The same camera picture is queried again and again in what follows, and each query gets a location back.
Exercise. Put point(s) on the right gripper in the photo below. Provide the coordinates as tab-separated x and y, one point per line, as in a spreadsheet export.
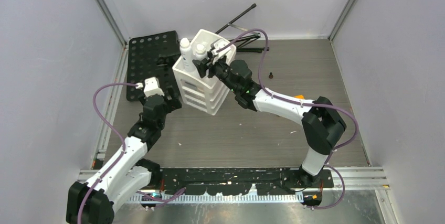
202	66

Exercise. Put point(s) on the large white spray bottle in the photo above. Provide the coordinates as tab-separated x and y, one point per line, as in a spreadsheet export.
200	52

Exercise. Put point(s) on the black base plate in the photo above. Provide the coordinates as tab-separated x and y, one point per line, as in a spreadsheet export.
235	181

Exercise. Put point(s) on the black music stand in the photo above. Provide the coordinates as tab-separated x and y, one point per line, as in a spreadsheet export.
155	55

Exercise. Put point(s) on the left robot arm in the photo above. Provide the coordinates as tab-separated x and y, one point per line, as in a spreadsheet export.
98	199

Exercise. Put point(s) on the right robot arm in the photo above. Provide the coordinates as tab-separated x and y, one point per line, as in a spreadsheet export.
322	125

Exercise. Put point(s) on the yellow red toy block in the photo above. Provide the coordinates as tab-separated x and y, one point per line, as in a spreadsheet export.
299	97

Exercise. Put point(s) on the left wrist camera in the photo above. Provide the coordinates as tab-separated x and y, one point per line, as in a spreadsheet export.
150	87

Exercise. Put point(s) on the small white bottle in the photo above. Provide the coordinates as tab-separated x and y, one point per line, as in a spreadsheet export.
187	55

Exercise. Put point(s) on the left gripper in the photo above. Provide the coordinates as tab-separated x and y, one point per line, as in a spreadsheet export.
172	104

